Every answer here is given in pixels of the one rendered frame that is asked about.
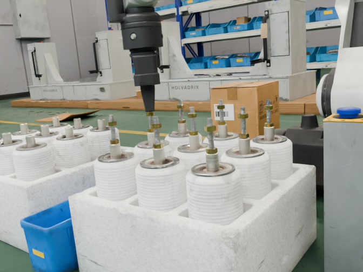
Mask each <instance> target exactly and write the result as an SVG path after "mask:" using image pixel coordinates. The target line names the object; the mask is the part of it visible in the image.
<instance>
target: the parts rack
mask: <svg viewBox="0 0 363 272"><path fill-rule="evenodd" d="M174 1H175V8H171V9H166V10H160V11H155V12H157V13H158V14H159V15H160V17H161V20H165V19H170V18H176V22H179V27H180V41H181V53H182V55H183V57H184V59H185V61H186V55H185V46H186V47H187V48H188V50H189V51H190V52H191V54H192V55H193V56H194V57H204V49H203V45H204V43H210V42H219V41H225V40H234V39H243V38H253V37H261V29H256V30H248V31H240V32H231V33H223V34H218V35H210V36H201V37H193V38H184V36H185V35H184V32H185V30H186V28H187V27H188V25H189V23H190V21H191V20H192V18H193V16H194V15H195V20H196V26H202V24H201V13H205V12H210V11H217V10H222V9H228V8H235V7H238V6H244V5H250V4H257V3H262V2H268V1H278V0H257V2H251V3H245V4H239V5H234V6H228V7H224V8H218V9H212V10H206V11H201V12H194V13H189V11H188V10H193V9H199V8H204V7H208V6H213V5H219V4H225V3H230V2H236V1H242V0H212V1H207V2H201V3H196V4H191V5H186V6H182V1H181V0H174ZM105 7H106V16H107V25H108V30H110V29H111V25H113V24H118V23H109V17H108V12H107V3H106V0H105ZM188 15H190V16H189V18H188V19H187V21H186V23H185V25H184V26H183V16H188ZM185 26H186V27H185ZM334 28H341V22H340V19H333V20H328V21H319V22H311V23H306V31H314V30H324V29H334ZM191 44H197V50H198V55H197V54H196V53H195V52H194V50H193V49H192V48H191V46H190V45H191ZM187 45H188V46H189V47H190V48H189V47H188V46H187ZM191 50H192V51H191ZM193 53H194V54H195V55H196V56H195V55H194V54H193ZM336 66H337V61H334V62H311V63H306V69H322V68H334V67H336ZM253 67H254V66H244V67H226V68H217V69H199V70H191V71H192V72H193V73H194V74H199V75H204V74H206V73H236V72H250V71H251V70H252V68H253Z"/></svg>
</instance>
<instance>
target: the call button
mask: <svg viewBox="0 0 363 272"><path fill-rule="evenodd" d="M359 113H361V108H359V107H340V108H338V109H337V114H339V117H342V118H355V117H358V116H359Z"/></svg>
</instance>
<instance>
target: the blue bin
mask: <svg viewBox="0 0 363 272"><path fill-rule="evenodd" d="M20 224H21V227H22V228H23V229H24V234H25V238H26V243H27V246H28V251H29V255H30V260H31V264H32V268H33V270H35V271H37V272H71V271H72V270H74V269H76V268H77V267H79V266H78V259H77V252H76V245H75V238H74V233H73V226H72V220H71V212H70V205H69V200H66V201H63V202H61V203H59V204H56V205H54V206H52V207H49V208H47V209H44V210H42V211H40V212H37V213H34V214H32V215H29V216H27V217H25V218H23V219H21V220H20Z"/></svg>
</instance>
